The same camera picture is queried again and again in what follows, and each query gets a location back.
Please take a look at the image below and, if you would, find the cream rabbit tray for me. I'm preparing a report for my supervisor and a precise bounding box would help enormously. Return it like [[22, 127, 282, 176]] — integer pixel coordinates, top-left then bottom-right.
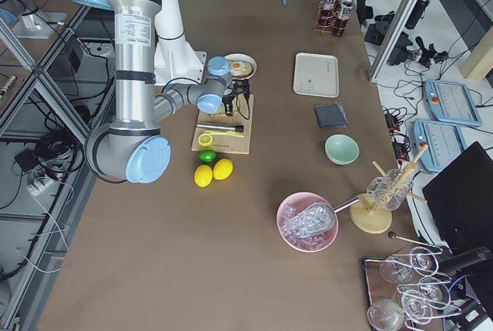
[[293, 52, 340, 99]]

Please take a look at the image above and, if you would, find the wine glass tray rack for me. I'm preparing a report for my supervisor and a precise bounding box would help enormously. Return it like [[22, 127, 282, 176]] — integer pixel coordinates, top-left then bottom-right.
[[362, 246, 461, 330]]

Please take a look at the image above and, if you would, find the fried egg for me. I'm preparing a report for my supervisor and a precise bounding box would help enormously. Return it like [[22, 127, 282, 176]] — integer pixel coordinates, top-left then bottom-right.
[[230, 61, 248, 76]]

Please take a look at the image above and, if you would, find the white round plate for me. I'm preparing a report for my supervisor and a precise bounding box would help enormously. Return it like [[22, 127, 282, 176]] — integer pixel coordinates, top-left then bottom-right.
[[225, 53, 257, 79]]

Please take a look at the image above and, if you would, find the bread slice under egg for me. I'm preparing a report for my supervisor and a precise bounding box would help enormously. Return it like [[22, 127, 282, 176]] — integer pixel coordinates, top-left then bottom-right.
[[231, 62, 253, 78]]

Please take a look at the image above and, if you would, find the bamboo cutting board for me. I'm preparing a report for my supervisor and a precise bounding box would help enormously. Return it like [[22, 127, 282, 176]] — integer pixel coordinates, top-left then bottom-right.
[[196, 95, 255, 155]]

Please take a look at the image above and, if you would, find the steel muddler black tip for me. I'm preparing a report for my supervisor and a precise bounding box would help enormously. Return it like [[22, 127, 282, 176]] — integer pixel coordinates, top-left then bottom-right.
[[196, 123, 244, 133]]

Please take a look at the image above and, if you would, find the yellow plastic knife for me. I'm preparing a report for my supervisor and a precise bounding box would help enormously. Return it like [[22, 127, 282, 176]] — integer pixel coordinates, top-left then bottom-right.
[[203, 129, 244, 138]]

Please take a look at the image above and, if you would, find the half cut lemon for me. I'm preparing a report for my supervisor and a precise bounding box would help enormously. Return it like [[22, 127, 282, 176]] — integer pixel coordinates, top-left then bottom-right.
[[197, 132, 213, 148]]

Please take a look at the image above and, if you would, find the lower right tea bottle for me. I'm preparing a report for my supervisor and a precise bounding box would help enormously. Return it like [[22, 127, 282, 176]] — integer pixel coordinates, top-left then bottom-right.
[[337, 0, 353, 21]]

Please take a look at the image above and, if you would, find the green lime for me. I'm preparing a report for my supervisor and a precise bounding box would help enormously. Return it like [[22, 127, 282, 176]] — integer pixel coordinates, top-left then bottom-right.
[[197, 149, 216, 163]]

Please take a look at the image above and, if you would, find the yellow lemon upper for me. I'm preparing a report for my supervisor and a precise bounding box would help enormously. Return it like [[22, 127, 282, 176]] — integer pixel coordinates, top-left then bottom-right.
[[213, 159, 233, 180]]

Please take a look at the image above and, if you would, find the yellow lemon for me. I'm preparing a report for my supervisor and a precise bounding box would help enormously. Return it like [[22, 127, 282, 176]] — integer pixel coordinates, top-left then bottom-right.
[[193, 165, 213, 188], [213, 159, 233, 180]]

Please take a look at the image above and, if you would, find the grey folded cloth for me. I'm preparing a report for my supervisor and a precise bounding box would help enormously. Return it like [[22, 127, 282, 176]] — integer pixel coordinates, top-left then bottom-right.
[[314, 103, 348, 128]]

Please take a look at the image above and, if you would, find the yellow lemon lower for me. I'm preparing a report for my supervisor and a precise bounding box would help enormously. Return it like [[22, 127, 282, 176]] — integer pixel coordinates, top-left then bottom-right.
[[193, 165, 213, 188]]

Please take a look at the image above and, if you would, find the mint green bowl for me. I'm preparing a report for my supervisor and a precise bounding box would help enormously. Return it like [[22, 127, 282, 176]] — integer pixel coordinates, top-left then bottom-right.
[[324, 134, 360, 166]]

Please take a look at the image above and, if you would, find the pink bowl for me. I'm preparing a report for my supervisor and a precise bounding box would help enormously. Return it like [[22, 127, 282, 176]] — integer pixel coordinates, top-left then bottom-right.
[[277, 192, 338, 252]]

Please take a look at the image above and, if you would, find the steel ice scoop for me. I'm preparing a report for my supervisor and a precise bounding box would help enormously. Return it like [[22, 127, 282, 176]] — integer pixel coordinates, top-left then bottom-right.
[[293, 197, 360, 238]]

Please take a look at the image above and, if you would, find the pile of clear ice cubes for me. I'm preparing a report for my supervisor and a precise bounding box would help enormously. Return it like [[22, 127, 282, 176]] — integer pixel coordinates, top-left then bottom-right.
[[280, 202, 336, 251]]

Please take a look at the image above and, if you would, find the glass mug on stand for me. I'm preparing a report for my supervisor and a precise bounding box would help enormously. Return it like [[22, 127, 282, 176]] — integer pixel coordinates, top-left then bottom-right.
[[367, 169, 413, 211]]

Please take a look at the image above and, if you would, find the wooden cup stand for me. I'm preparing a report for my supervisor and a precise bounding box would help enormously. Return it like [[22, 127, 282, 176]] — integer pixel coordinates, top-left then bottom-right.
[[350, 143, 428, 234]]

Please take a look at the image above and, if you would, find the blue teach pendant far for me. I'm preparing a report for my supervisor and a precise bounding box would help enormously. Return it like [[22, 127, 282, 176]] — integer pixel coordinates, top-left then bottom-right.
[[424, 80, 483, 127]]

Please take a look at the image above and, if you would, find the blue teach pendant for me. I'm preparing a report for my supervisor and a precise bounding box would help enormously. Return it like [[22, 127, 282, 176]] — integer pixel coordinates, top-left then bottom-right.
[[412, 119, 467, 173], [424, 80, 483, 127]]

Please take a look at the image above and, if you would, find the blue teach pendant near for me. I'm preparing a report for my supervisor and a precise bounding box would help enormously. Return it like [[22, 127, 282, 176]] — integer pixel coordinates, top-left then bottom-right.
[[412, 119, 467, 173]]

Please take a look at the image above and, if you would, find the black laptop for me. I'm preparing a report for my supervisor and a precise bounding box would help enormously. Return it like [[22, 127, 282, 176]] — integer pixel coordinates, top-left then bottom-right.
[[423, 142, 492, 249]]

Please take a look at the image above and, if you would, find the copper wire bottle rack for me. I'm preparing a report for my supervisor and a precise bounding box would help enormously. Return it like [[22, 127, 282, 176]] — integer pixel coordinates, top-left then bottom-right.
[[314, 0, 354, 37]]

